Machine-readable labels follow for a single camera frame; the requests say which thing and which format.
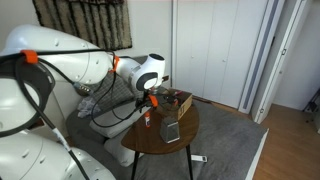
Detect white closet doors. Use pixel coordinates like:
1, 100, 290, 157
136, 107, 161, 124
174, 0, 271, 108

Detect orange capped glue stick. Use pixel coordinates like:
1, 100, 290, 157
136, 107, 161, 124
144, 111, 151, 128

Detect black wire mesh basket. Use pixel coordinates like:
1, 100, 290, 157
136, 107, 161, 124
160, 117, 180, 143

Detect cardboard box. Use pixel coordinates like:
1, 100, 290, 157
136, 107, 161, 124
156, 90, 193, 120

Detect grey pillow far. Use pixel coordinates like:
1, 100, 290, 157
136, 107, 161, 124
104, 129, 135, 167

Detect white remote control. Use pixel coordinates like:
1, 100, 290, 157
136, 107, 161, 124
191, 155, 207, 162

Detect teal crumpled cloth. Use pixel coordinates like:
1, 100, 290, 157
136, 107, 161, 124
77, 97, 101, 118

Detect grey pillow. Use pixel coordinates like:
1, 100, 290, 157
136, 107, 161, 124
90, 102, 149, 138
104, 129, 135, 167

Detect woven wall hanging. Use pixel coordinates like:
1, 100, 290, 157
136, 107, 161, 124
32, 0, 132, 51

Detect grey pillow near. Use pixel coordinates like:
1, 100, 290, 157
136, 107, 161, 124
90, 102, 149, 138

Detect plaid cushion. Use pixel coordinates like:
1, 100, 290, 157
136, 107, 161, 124
88, 73, 134, 110

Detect dark wooden side table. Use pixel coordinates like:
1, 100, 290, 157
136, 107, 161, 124
121, 103, 199, 180

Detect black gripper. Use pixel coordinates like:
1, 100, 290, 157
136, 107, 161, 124
153, 88, 181, 106

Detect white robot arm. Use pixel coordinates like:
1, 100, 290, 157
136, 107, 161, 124
0, 25, 165, 180

